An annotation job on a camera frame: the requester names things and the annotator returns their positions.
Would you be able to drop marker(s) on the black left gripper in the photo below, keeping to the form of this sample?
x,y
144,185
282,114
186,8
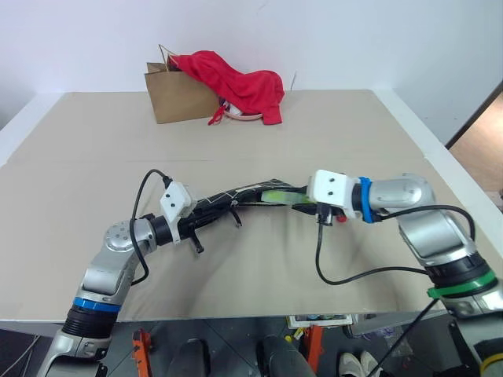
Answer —
x,y
194,224

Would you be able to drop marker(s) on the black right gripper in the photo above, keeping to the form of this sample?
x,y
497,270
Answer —
x,y
328,214

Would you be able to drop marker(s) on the green highlighter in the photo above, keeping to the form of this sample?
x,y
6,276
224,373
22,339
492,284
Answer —
x,y
281,197

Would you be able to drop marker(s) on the red marker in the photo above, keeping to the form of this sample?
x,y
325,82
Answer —
x,y
341,219

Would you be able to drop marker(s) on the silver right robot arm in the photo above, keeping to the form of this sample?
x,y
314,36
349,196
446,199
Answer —
x,y
436,231

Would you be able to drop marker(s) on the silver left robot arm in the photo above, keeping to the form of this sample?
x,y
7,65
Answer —
x,y
106,271

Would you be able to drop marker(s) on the beige table cover board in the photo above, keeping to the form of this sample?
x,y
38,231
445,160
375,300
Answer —
x,y
251,149

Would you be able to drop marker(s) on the box with colourful items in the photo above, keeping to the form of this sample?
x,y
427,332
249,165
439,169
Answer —
x,y
320,320

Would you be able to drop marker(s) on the red cloth garment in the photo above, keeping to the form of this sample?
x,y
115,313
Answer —
x,y
243,88

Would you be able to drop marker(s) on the brown paper bag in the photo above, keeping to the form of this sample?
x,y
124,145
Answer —
x,y
177,98

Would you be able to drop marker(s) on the orange clamp tool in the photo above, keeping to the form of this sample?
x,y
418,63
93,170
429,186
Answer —
x,y
313,345
140,351

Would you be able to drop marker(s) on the dark rounded shape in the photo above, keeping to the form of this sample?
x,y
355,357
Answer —
x,y
283,355

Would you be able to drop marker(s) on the white shoe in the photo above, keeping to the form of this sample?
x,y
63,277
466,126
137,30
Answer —
x,y
349,365
369,363

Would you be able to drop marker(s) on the brown wooden door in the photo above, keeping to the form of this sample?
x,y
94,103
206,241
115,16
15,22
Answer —
x,y
481,137

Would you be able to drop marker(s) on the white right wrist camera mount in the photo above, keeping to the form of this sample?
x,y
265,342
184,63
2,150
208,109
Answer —
x,y
332,190

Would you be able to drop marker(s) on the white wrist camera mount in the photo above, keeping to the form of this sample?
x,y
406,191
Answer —
x,y
175,200
332,190

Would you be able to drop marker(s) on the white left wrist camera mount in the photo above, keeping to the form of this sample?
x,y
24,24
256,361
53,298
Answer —
x,y
175,200

